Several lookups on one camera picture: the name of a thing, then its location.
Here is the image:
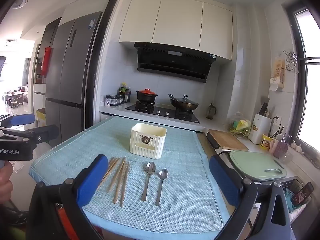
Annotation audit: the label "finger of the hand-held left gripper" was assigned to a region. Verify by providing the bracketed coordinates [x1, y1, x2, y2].
[0, 124, 60, 146]
[0, 113, 36, 128]

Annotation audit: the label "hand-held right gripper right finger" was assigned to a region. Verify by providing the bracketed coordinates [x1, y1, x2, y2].
[209, 155, 293, 240]

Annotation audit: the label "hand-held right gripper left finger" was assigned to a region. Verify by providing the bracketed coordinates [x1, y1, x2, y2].
[26, 154, 108, 240]

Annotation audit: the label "wooden chopstick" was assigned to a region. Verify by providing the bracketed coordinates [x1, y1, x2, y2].
[107, 158, 119, 193]
[98, 157, 114, 187]
[113, 157, 126, 204]
[120, 162, 130, 207]

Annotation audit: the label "cream ribbed utensil holder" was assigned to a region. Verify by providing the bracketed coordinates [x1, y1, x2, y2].
[129, 123, 167, 160]

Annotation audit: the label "person's left hand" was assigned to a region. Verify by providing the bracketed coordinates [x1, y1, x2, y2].
[0, 161, 14, 207]

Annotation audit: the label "cardboard box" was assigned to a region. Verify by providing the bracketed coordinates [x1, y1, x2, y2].
[36, 107, 47, 128]

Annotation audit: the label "green cutting board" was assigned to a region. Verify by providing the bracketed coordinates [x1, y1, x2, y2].
[229, 150, 287, 180]

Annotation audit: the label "wooden cutting board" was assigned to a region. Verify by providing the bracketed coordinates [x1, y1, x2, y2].
[208, 129, 249, 152]

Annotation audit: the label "light blue textured mat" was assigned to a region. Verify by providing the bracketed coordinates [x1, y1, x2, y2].
[29, 116, 230, 233]

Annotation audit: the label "plastic bag of sponges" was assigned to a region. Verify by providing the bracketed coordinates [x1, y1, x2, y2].
[229, 114, 253, 138]

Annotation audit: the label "yellow printed cup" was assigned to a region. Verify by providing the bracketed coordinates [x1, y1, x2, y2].
[261, 133, 275, 151]

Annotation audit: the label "steel spoon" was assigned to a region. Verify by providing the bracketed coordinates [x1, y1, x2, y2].
[155, 168, 169, 207]
[141, 162, 156, 202]

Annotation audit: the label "grey refrigerator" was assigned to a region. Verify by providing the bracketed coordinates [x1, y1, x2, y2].
[45, 11, 103, 150]

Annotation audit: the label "pink cup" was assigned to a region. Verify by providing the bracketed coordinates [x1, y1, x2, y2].
[269, 139, 279, 157]

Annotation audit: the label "white knife holder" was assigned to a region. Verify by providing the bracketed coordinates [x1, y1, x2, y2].
[250, 113, 273, 145]

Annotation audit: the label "red hanging item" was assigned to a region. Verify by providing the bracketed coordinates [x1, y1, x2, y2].
[41, 47, 53, 76]

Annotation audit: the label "purple soap bottle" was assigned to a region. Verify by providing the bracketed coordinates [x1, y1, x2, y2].
[276, 134, 292, 159]

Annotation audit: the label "smartphone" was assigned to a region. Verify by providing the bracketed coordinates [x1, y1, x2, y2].
[291, 182, 314, 205]

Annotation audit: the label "spice jar rack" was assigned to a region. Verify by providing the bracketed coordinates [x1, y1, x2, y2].
[110, 94, 125, 107]

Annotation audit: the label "garlic bulbs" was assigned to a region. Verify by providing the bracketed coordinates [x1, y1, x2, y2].
[291, 141, 306, 155]

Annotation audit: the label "wok with glass lid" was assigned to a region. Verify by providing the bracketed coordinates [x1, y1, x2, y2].
[168, 94, 200, 112]

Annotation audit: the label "black gas cooktop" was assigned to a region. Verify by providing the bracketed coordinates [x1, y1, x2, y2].
[125, 101, 201, 124]

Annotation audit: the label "black clay pot red lid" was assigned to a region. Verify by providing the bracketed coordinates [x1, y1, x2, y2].
[136, 88, 156, 103]

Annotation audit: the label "hanging paper packet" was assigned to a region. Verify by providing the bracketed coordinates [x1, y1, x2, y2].
[270, 56, 286, 90]

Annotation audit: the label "black range hood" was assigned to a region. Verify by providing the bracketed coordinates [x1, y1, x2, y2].
[134, 42, 217, 83]

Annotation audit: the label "window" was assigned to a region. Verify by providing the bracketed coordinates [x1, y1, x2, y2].
[282, 2, 320, 155]

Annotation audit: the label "hanging metal trivet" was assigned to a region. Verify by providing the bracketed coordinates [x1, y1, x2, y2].
[283, 51, 300, 74]

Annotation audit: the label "white wall cabinets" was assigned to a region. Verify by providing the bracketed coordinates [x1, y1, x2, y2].
[119, 0, 233, 61]

